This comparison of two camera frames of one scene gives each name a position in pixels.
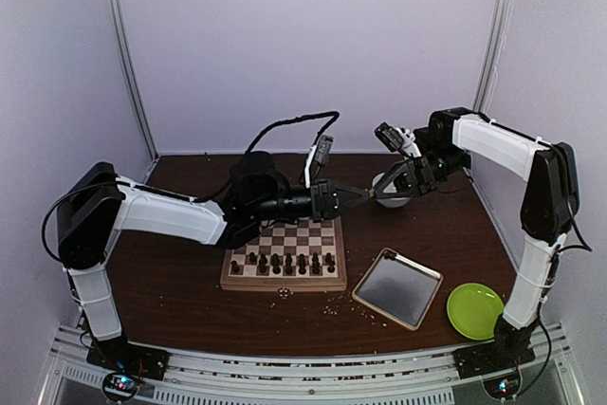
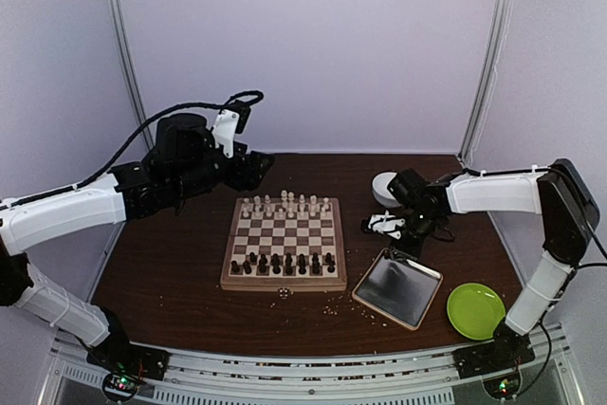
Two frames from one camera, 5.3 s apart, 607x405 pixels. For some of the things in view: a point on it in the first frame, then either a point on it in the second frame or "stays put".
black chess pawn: (275, 260) stays put
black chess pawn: (331, 267) stays put
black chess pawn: (263, 264) stays put
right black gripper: (414, 177) to (413, 250)
